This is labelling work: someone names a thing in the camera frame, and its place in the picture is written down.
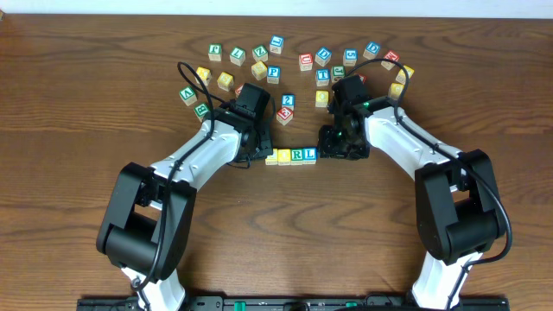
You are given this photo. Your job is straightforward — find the blue L block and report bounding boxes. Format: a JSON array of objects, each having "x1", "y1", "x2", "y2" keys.
[{"x1": 302, "y1": 148, "x2": 317, "y2": 165}]

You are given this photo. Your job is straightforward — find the yellow G block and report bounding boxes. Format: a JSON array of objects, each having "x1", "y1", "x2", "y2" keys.
[{"x1": 388, "y1": 83, "x2": 404, "y2": 100}]

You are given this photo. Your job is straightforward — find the blue D block right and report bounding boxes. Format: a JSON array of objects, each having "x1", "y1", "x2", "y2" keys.
[{"x1": 363, "y1": 41, "x2": 381, "y2": 60}]

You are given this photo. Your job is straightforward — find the blue T block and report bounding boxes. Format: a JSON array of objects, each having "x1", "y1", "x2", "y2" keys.
[{"x1": 315, "y1": 68, "x2": 330, "y2": 86}]

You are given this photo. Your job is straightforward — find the blue D block centre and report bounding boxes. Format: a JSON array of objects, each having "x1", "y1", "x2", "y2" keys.
[{"x1": 315, "y1": 47, "x2": 332, "y2": 67}]

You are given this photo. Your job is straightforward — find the blue J block top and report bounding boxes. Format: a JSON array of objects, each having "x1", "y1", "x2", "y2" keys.
[{"x1": 270, "y1": 35, "x2": 284, "y2": 54}]

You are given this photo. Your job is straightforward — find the green L block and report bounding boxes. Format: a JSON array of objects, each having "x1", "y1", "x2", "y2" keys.
[{"x1": 229, "y1": 47, "x2": 246, "y2": 67}]

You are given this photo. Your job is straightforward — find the red 3 block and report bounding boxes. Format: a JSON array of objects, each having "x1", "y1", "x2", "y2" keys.
[{"x1": 276, "y1": 107, "x2": 294, "y2": 125}]

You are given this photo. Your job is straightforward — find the yellow block left middle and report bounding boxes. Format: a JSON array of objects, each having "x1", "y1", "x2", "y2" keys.
[{"x1": 217, "y1": 72, "x2": 234, "y2": 92}]

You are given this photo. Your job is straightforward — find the blue S block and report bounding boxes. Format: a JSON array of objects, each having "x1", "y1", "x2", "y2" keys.
[{"x1": 343, "y1": 48, "x2": 358, "y2": 67}]

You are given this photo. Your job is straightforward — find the blue d block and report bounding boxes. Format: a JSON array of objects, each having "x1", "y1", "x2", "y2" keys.
[
  {"x1": 363, "y1": 41, "x2": 381, "y2": 60},
  {"x1": 315, "y1": 47, "x2": 332, "y2": 67}
]

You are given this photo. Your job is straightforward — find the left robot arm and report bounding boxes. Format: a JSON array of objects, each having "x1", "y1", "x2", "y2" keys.
[{"x1": 96, "y1": 105, "x2": 272, "y2": 310}]

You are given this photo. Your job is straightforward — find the green B block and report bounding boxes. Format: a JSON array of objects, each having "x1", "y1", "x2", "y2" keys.
[{"x1": 194, "y1": 103, "x2": 211, "y2": 122}]

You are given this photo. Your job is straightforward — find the yellow C block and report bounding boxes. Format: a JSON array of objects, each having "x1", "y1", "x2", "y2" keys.
[{"x1": 265, "y1": 149, "x2": 278, "y2": 166}]

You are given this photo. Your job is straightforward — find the yellow X block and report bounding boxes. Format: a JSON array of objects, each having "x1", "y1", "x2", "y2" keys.
[{"x1": 196, "y1": 67, "x2": 212, "y2": 86}]

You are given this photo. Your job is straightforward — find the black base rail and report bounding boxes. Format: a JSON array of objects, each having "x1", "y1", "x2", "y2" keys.
[{"x1": 76, "y1": 294, "x2": 510, "y2": 311}]

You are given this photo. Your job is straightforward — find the blue 2 block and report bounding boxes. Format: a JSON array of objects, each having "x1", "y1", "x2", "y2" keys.
[{"x1": 282, "y1": 94, "x2": 296, "y2": 111}]

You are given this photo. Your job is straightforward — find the green R block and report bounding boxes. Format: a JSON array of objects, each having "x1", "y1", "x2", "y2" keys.
[{"x1": 290, "y1": 149, "x2": 303, "y2": 165}]

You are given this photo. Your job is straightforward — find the yellow K block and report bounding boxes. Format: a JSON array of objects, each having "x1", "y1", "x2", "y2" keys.
[{"x1": 396, "y1": 65, "x2": 415, "y2": 85}]

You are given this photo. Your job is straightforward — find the red M block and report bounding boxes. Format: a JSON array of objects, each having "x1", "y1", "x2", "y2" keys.
[{"x1": 381, "y1": 50, "x2": 399, "y2": 71}]

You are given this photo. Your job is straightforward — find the green A block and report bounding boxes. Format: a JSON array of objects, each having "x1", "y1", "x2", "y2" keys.
[{"x1": 179, "y1": 86, "x2": 198, "y2": 106}]

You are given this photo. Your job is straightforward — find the yellow S block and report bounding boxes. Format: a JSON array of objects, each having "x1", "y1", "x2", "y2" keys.
[{"x1": 251, "y1": 60, "x2": 268, "y2": 80}]

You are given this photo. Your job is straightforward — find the green Z block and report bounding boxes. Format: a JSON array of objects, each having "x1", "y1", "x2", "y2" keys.
[{"x1": 252, "y1": 45, "x2": 269, "y2": 62}]

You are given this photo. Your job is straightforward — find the yellow block centre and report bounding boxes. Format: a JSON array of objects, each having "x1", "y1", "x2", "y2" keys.
[{"x1": 315, "y1": 90, "x2": 329, "y2": 108}]

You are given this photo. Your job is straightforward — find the red U block top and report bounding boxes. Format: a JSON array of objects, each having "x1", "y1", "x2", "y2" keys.
[{"x1": 298, "y1": 54, "x2": 314, "y2": 72}]

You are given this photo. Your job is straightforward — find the yellow O block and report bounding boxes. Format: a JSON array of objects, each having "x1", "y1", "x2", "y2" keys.
[{"x1": 277, "y1": 149, "x2": 291, "y2": 166}]

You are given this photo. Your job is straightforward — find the red A block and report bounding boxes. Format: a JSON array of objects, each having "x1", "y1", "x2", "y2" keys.
[{"x1": 234, "y1": 84, "x2": 244, "y2": 98}]

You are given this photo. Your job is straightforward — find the green J block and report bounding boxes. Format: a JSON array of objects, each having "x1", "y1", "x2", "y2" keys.
[{"x1": 331, "y1": 66, "x2": 346, "y2": 83}]

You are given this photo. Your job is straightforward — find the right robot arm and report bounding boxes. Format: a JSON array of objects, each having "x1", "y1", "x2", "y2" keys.
[{"x1": 318, "y1": 96, "x2": 512, "y2": 310}]

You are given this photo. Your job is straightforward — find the blue P block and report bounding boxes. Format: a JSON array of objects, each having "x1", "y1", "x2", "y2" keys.
[{"x1": 267, "y1": 66, "x2": 281, "y2": 85}]

